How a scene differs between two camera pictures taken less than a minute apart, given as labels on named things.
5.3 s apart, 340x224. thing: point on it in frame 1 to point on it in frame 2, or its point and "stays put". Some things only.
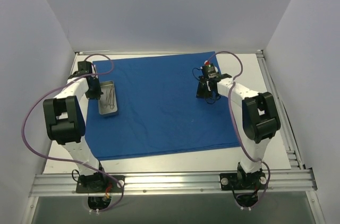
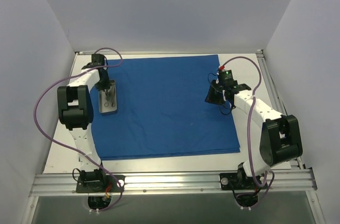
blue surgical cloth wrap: (159, 112) stays put
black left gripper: (93, 94) to (107, 88)
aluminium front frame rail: (170, 182) stays put
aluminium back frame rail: (115, 52) stays put
